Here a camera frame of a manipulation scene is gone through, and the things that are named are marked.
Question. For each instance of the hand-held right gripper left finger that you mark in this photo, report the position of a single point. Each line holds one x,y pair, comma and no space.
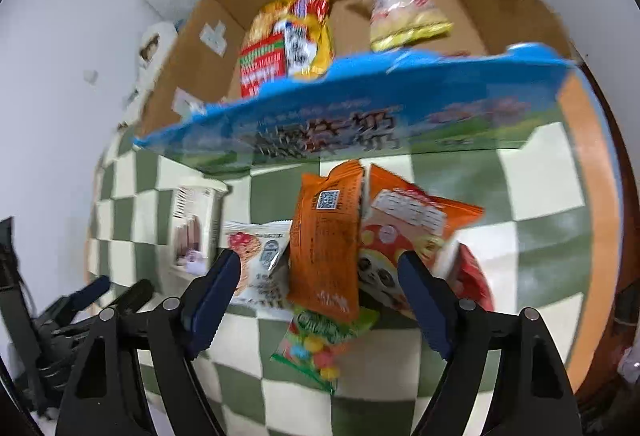
215,301

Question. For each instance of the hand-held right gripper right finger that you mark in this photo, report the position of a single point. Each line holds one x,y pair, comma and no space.
425,301

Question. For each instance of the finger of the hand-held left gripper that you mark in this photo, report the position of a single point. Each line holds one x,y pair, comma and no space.
92,288
135,292

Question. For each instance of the orange panda snack packet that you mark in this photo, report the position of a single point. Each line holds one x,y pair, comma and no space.
395,226

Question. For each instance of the blue printed cardboard box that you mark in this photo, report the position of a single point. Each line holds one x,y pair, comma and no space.
350,116

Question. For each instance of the clear yellow snack packet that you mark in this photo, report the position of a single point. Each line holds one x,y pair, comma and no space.
405,21

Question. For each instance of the yellow panda snack packet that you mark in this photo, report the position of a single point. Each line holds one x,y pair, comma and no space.
312,31

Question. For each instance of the small red snack packet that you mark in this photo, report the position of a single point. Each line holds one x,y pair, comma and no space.
475,276

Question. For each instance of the white snack packet red flower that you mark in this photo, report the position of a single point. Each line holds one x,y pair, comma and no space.
255,256

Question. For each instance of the white snack packet purple sticks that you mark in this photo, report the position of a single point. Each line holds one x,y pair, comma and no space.
192,216

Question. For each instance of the green colourful candy packet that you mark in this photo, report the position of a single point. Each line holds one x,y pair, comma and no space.
315,341

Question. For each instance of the green white checkered mat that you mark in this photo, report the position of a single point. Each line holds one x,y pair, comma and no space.
540,196

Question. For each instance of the white bear print pillow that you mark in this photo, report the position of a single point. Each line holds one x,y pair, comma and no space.
150,46

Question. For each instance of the white wall socket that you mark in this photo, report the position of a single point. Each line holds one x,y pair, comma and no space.
90,76

